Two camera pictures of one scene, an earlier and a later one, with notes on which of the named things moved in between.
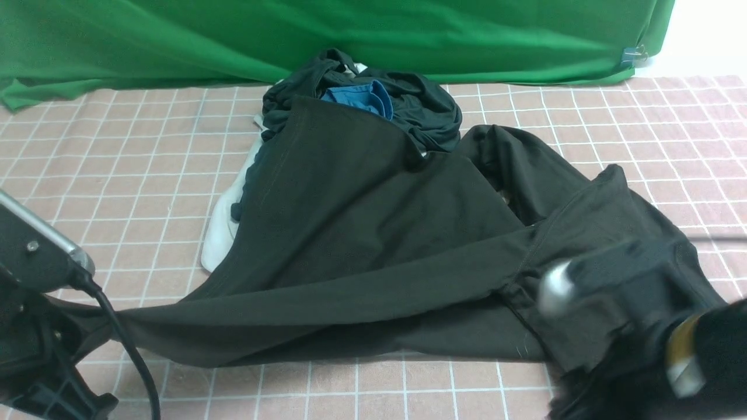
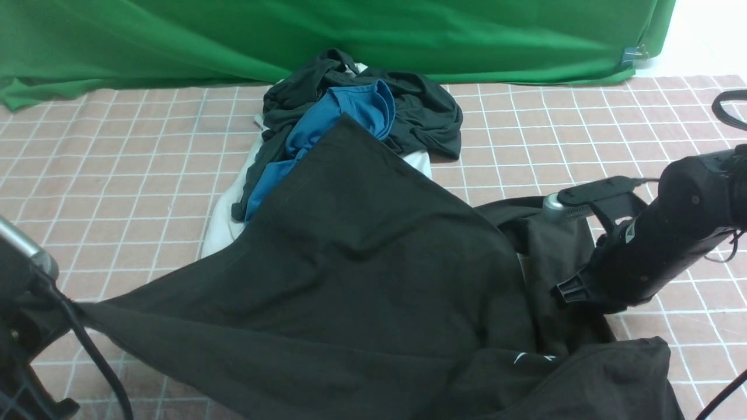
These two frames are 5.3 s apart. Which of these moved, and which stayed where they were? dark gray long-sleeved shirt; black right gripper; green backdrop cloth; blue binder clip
Moved: dark gray long-sleeved shirt; black right gripper
Stayed: blue binder clip; green backdrop cloth
